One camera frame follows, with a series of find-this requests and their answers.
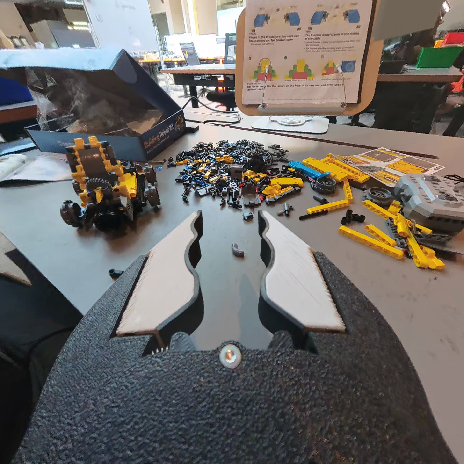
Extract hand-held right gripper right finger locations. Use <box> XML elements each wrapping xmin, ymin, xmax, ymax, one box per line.
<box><xmin>257</xmin><ymin>210</ymin><xmax>347</xmax><ymax>349</ymax></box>

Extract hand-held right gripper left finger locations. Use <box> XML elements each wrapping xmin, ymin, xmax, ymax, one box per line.
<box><xmin>116</xmin><ymin>210</ymin><xmax>205</xmax><ymax>349</ymax></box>

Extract yellow toy construction vehicle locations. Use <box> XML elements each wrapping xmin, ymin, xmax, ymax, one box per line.
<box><xmin>60</xmin><ymin>136</ymin><xmax>162</xmax><ymax>233</ymax></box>

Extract pile of building pieces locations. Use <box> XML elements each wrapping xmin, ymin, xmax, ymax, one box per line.
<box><xmin>166</xmin><ymin>139</ymin><xmax>306</xmax><ymax>211</ymax></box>

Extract scattered yellow holed beams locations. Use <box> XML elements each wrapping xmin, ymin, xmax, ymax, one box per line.
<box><xmin>299</xmin><ymin>179</ymin><xmax>447</xmax><ymax>271</ymax></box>

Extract grey wheel hub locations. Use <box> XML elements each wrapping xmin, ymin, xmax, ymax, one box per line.
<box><xmin>363</xmin><ymin>186</ymin><xmax>394</xmax><ymax>206</ymax></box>
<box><xmin>311</xmin><ymin>176</ymin><xmax>338</xmax><ymax>195</ymax></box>

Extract blue brick separator tool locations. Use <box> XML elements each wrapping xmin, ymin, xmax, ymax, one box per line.
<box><xmin>288</xmin><ymin>160</ymin><xmax>332</xmax><ymax>181</ymax></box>

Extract person's black jacket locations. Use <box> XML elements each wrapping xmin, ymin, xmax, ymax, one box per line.
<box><xmin>0</xmin><ymin>250</ymin><xmax>85</xmax><ymax>464</ymax></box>

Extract grey motor hub block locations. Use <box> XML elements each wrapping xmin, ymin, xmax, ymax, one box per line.
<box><xmin>392</xmin><ymin>173</ymin><xmax>464</xmax><ymax>237</ymax></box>

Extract blue cardboard kit box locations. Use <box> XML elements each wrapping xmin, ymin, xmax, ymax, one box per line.
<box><xmin>0</xmin><ymin>48</ymin><xmax>188</xmax><ymax>162</ymax></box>

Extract yellow sticker sheet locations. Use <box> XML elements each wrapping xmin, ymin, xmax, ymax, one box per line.
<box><xmin>333</xmin><ymin>146</ymin><xmax>446</xmax><ymax>188</ymax></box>

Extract building instruction booklet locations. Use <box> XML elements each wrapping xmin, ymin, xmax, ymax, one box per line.
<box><xmin>0</xmin><ymin>152</ymin><xmax>74</xmax><ymax>186</ymax></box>

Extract black swivel chair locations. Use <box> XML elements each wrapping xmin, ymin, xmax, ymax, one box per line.
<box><xmin>206</xmin><ymin>88</ymin><xmax>237</xmax><ymax>112</ymax></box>

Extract clear plastic bag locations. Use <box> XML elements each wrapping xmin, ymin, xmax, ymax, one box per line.
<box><xmin>25</xmin><ymin>67</ymin><xmax>164</xmax><ymax>137</ymax></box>

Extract dark wooden table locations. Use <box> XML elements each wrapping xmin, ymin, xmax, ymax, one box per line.
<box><xmin>161</xmin><ymin>63</ymin><xmax>237</xmax><ymax>108</ymax></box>

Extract printed instruction sheet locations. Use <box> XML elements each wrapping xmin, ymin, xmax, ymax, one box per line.
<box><xmin>242</xmin><ymin>0</ymin><xmax>375</xmax><ymax>106</ymax></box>

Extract green storage bin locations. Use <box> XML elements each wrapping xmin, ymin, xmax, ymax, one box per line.
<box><xmin>416</xmin><ymin>46</ymin><xmax>464</xmax><ymax>69</ymax></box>

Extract black power cable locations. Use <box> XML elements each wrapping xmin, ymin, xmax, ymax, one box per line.
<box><xmin>181</xmin><ymin>96</ymin><xmax>242</xmax><ymax>124</ymax></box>

